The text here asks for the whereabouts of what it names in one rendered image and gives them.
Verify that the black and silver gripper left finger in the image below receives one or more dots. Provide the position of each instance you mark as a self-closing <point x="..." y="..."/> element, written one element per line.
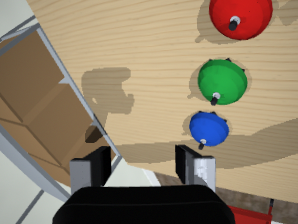
<point x="92" y="170"/>

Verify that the red dome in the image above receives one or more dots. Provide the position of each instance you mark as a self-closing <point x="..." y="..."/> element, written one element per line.
<point x="251" y="16"/>

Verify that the blue bell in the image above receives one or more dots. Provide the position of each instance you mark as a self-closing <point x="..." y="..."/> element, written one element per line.
<point x="208" y="129"/>

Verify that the green bell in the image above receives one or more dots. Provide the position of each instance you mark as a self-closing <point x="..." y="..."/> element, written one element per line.
<point x="222" y="79"/>

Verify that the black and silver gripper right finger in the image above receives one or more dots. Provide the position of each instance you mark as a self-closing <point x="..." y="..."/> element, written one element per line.
<point x="192" y="168"/>

